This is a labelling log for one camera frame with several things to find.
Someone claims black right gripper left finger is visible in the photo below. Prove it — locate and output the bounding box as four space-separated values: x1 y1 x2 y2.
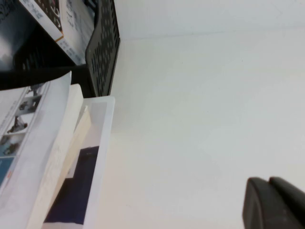
242 177 305 229

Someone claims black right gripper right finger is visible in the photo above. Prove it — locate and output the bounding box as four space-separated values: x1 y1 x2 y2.
269 176 305 222

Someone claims white car suspension book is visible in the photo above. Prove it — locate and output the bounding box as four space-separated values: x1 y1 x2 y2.
0 71 84 229

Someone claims white book purple block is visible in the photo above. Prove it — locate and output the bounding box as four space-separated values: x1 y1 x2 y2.
42 96 115 229

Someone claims blue grey DTC book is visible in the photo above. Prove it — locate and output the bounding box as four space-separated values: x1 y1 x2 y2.
45 104 92 215

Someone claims black mesh book stand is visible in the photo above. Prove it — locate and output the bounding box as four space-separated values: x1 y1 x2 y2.
0 0 121 98

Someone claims white book small black mark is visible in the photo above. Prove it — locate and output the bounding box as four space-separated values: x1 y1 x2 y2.
58 0 96 65

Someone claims white book orange mark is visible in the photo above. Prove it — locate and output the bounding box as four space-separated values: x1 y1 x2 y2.
19 0 65 43

